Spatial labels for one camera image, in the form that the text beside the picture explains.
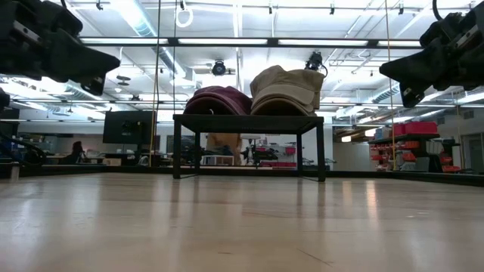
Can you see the large black monitor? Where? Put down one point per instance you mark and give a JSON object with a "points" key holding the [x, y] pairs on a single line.
{"points": [[128, 126]]}

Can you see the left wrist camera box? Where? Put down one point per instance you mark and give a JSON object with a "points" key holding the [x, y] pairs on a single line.
{"points": [[60, 17]]}

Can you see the black perforated metal shelf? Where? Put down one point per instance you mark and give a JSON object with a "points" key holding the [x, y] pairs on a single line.
{"points": [[246, 124]]}

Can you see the short white post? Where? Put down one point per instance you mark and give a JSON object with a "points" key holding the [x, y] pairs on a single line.
{"points": [[15, 172]]}

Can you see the round black rig camera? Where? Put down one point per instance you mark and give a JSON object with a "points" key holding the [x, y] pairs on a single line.
{"points": [[219, 68]]}

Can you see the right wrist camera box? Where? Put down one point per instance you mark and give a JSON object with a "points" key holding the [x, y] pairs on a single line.
{"points": [[442, 28]]}

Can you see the small white table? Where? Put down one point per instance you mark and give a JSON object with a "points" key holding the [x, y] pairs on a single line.
{"points": [[217, 159]]}

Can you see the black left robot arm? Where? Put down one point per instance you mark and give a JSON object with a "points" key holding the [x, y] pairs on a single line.
{"points": [[4, 99]]}

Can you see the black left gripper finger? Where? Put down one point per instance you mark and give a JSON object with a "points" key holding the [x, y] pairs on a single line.
{"points": [[95, 86], [79, 60]]}

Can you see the black rack with red bins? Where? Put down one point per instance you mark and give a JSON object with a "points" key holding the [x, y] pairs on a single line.
{"points": [[419, 127]]}

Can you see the white rack with red bins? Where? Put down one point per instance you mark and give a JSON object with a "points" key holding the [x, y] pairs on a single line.
{"points": [[278, 164]]}

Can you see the maroon baseball cap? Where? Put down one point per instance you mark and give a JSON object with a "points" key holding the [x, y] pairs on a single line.
{"points": [[219, 100]]}

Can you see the silver ventilation duct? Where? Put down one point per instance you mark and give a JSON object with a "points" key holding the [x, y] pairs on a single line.
{"points": [[140, 22]]}

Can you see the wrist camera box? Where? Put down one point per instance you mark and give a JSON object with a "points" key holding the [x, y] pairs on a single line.
{"points": [[442, 28], [60, 17]]}

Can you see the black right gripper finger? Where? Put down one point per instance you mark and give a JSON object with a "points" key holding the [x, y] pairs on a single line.
{"points": [[416, 66], [411, 97]]}

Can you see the black rig frame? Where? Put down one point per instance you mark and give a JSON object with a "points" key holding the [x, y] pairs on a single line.
{"points": [[173, 41]]}

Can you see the beige baseball cap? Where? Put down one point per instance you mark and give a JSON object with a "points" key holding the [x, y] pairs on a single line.
{"points": [[280, 109], [287, 81]]}

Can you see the person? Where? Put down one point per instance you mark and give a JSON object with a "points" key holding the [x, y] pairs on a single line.
{"points": [[225, 145], [75, 151]]}

